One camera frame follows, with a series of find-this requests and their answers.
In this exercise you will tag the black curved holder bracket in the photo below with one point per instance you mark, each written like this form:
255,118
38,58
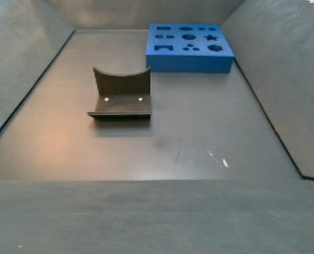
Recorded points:
124,95

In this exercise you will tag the blue shape sorter box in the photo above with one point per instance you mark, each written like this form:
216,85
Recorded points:
188,48

